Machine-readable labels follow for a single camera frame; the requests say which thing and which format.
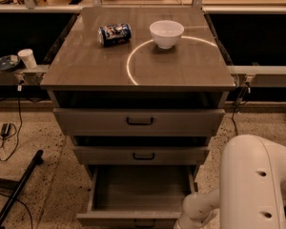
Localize grey bottom drawer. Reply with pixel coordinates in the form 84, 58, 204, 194
77, 165, 196, 229

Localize grey drawer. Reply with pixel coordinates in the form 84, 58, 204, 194
53, 108, 225, 137
77, 165, 196, 229
73, 146, 209, 165

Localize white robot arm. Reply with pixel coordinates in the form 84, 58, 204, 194
174, 135, 286, 229

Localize grey top drawer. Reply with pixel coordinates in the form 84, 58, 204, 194
53, 108, 225, 137

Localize grey middle drawer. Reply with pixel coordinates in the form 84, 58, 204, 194
73, 146, 209, 165

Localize white ceramic bowl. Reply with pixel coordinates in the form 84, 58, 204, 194
150, 20, 184, 49

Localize blue soda can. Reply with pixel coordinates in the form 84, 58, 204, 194
97, 23, 132, 47

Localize black pole stand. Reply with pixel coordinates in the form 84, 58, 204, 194
0, 150, 43, 229

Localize white paper cup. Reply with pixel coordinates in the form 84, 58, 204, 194
18, 49, 37, 69

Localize black power adapter left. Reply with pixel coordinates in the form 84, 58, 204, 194
0, 123, 10, 137

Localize dark blue plate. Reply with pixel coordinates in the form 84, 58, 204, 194
0, 54, 21, 72

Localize black cable right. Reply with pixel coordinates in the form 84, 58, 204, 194
231, 85, 250, 136

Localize black cable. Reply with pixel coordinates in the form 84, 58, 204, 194
0, 85, 24, 163
231, 85, 250, 136

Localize black cable left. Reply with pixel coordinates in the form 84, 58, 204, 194
0, 85, 24, 163

